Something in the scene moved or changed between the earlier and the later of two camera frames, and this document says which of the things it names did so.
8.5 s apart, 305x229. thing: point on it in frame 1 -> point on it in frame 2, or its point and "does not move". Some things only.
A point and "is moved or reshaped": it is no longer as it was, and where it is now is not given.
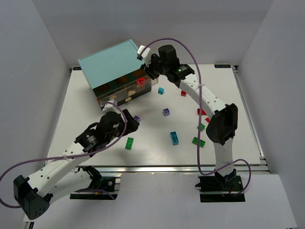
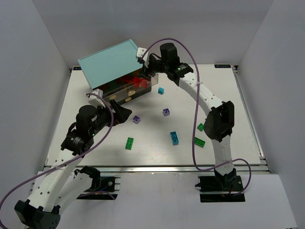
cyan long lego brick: [174, 138] does not move
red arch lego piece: [140, 81] is moved or reshaped
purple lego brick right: [166, 112] does not move
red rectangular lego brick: [183, 93] -> [127, 79]
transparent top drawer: [142, 82] does not move
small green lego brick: [202, 127] does not move
